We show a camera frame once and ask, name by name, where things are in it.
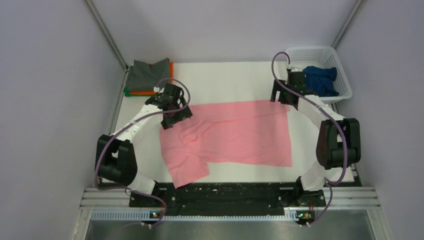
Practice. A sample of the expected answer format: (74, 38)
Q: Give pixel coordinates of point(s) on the blue t-shirt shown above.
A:
(321, 80)

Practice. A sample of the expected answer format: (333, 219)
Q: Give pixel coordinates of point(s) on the green folded t-shirt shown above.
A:
(127, 78)

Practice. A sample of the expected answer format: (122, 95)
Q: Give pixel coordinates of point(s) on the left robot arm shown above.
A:
(116, 166)

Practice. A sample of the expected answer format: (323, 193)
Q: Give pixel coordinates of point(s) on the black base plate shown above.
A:
(225, 200)

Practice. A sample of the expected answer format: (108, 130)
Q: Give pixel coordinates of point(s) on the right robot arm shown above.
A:
(338, 143)

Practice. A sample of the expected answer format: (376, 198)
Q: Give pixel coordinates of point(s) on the pink t-shirt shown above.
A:
(247, 132)

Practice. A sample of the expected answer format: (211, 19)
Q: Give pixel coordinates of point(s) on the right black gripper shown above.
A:
(281, 99)

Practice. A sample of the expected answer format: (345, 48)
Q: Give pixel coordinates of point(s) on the white plastic basket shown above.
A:
(324, 57)

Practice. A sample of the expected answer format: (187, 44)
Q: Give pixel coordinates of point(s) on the right aluminium frame post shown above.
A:
(347, 23)

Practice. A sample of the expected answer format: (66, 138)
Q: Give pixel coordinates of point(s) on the left aluminium frame post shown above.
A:
(106, 33)

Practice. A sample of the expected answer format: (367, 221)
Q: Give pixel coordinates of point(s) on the grey folded t-shirt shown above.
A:
(145, 76)

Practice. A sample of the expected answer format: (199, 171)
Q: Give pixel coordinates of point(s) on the aluminium frame post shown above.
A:
(347, 23)
(106, 33)

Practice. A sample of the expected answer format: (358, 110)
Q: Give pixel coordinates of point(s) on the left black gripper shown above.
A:
(184, 112)

